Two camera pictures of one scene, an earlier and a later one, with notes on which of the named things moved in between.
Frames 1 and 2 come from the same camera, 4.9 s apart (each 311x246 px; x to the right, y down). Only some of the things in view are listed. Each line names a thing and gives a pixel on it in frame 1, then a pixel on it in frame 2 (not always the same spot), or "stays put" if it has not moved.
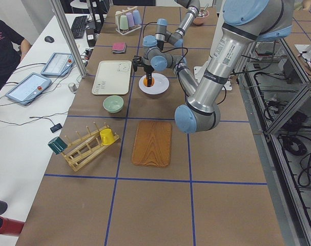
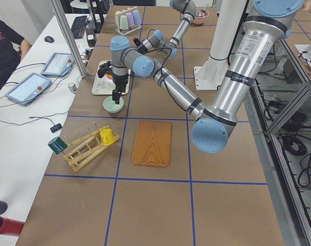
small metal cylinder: [73, 87] stays put
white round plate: [161, 84] to [110, 81]
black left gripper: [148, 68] to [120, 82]
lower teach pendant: [28, 88] stays put
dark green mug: [57, 145] stays put
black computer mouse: [49, 39] stays put
